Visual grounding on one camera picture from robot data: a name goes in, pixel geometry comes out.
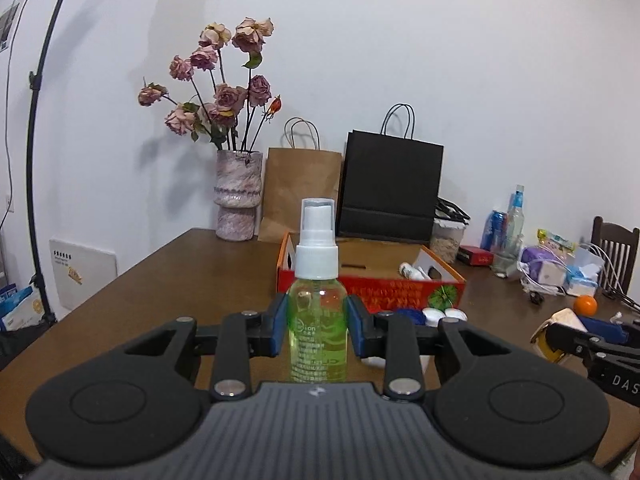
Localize black paper bag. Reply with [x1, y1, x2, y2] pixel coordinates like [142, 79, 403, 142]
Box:
[336, 103, 444, 244]

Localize beige square jar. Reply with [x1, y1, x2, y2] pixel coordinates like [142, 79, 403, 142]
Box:
[530, 309, 588, 364]

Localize small black object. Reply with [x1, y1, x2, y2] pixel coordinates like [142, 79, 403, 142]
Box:
[529, 292, 544, 306]

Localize orange fruit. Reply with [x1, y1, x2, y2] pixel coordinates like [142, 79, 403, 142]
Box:
[573, 295, 598, 318]

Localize dried pink roses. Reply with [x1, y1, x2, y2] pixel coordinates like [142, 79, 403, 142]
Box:
[137, 18, 282, 153]

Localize blue tissue box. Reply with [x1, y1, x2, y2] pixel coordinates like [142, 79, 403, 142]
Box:
[564, 247, 604, 297]

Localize pink marbled vase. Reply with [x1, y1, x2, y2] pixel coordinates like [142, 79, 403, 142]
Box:
[214, 151, 262, 242]

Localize studio light on stand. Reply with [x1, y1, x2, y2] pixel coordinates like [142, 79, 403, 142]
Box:
[19, 0, 84, 328]

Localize colourful snack packet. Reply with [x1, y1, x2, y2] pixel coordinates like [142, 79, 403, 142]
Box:
[537, 229, 577, 258]

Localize red flat box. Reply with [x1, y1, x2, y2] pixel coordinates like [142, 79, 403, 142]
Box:
[457, 245, 494, 268]

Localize red cardboard box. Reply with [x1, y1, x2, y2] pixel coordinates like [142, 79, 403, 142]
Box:
[276, 234, 465, 313]

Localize white red lint brush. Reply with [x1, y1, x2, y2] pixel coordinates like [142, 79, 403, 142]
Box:
[360, 356, 432, 375]

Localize clear glass bottle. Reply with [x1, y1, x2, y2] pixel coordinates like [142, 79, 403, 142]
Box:
[492, 184, 525, 278]

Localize small white spray bottle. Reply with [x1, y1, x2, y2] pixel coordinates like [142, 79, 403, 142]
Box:
[399, 262, 431, 282]

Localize green spray bottle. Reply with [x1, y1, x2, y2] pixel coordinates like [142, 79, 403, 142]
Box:
[288, 198, 348, 384]

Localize blue drink can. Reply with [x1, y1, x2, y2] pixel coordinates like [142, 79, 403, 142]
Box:
[480, 210, 506, 252]

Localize purple white tissue pack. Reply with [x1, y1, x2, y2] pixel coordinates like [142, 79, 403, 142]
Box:
[518, 246, 567, 296]

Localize blue ridged lid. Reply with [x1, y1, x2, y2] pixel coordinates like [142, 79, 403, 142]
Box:
[396, 309, 426, 326]

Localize clear container with grains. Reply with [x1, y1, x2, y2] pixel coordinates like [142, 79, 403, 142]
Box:
[430, 197, 471, 263]

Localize brown paper bag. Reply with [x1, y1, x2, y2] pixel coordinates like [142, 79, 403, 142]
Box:
[258, 116, 343, 243]

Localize dark wooden chair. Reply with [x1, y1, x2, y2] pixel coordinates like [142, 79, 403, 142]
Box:
[591, 216, 639, 295]

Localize wall poster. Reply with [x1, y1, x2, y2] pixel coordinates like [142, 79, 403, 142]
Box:
[0, 3, 20, 52]

